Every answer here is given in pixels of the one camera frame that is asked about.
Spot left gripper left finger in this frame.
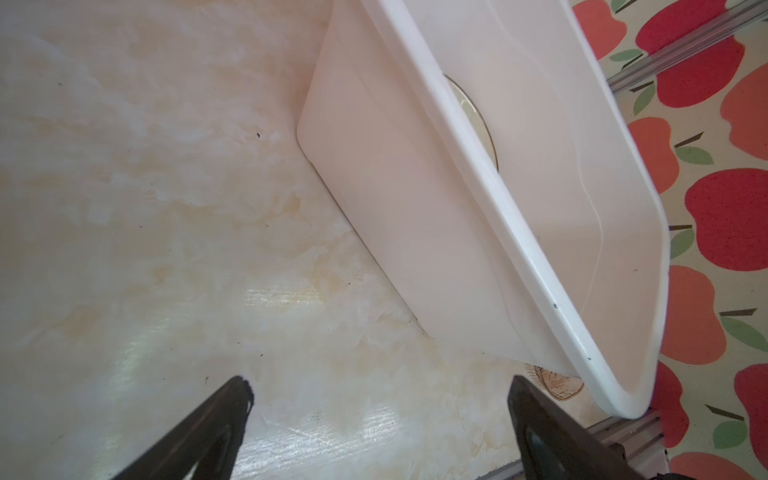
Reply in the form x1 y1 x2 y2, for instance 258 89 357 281
116 376 254 479

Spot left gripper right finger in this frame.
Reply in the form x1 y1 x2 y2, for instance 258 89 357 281
507 376 641 480

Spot white plastic bin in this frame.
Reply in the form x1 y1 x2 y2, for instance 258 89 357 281
297 1 670 418

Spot beige plate brown rim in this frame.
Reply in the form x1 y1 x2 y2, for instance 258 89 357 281
445 75 499 170

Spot brown translucent glass plate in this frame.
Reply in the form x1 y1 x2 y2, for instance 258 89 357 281
526 364 584 401

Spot right aluminium frame post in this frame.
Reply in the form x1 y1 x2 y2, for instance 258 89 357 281
607 0 767 94

